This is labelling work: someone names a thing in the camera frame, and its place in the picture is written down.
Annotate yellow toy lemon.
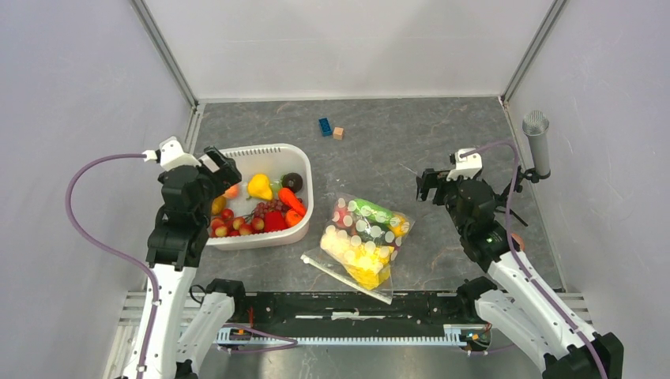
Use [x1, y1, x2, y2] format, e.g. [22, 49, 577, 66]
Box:
[388, 214, 412, 237]

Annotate white plastic basket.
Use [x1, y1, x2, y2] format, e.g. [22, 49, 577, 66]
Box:
[206, 143, 314, 251]

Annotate green toy vegetable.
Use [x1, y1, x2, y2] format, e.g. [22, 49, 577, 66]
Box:
[348, 198, 393, 223]

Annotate pink toy peach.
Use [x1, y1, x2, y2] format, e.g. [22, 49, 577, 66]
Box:
[332, 208, 355, 229]

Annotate clear polka dot zip bag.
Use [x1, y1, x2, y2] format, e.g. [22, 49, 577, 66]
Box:
[300, 193, 415, 305]

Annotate yellow toy cabbage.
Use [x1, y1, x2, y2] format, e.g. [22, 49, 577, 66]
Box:
[320, 225, 397, 290]

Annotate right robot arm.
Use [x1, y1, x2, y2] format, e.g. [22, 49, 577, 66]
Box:
[416, 168, 624, 378]

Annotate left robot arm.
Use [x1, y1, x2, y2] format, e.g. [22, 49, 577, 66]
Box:
[121, 141, 248, 378]

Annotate small orange peach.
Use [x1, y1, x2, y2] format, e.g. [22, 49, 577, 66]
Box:
[224, 184, 240, 200]

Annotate small orange toy fruit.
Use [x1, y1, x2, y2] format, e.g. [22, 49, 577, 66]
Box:
[211, 195, 227, 216]

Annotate yellow toy pear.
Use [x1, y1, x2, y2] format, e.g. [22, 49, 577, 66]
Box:
[247, 174, 273, 201]

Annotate purple toy grapes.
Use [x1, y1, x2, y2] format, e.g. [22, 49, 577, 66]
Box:
[252, 199, 289, 219]

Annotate orange toy carrot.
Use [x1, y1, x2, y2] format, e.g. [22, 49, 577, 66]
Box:
[278, 187, 307, 216]

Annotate red toy pepper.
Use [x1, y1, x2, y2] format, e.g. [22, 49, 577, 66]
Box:
[263, 211, 288, 233]

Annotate dark brown toy fruit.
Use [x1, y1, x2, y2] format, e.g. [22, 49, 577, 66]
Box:
[280, 172, 303, 193]

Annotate orange toy tomato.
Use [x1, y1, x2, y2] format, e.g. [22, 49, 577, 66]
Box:
[284, 209, 303, 228]

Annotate wooden cube centre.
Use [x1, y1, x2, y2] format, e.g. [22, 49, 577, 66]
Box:
[333, 127, 344, 141]

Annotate orange round toy slice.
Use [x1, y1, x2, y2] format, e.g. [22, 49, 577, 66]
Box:
[511, 233, 525, 251]

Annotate blue lego brick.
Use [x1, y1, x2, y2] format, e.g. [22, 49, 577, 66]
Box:
[318, 118, 333, 137]

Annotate grey microphone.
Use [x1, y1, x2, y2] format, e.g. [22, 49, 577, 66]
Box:
[522, 111, 551, 179]

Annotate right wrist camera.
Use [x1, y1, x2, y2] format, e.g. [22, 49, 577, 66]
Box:
[446, 148, 483, 182]

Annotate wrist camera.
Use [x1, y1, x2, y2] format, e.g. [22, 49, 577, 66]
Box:
[156, 137, 201, 171]
[446, 148, 483, 182]

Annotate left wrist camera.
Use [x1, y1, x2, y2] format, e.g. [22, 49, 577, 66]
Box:
[156, 137, 201, 171]

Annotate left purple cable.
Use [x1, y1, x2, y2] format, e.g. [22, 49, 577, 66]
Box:
[65, 152, 160, 379]

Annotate purple cable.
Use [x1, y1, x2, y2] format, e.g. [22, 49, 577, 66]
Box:
[65, 152, 160, 379]
[460, 139, 609, 379]

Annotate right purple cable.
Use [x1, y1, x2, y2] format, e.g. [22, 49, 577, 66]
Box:
[460, 139, 609, 379]

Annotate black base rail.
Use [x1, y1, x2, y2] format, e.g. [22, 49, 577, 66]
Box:
[230, 291, 486, 338]

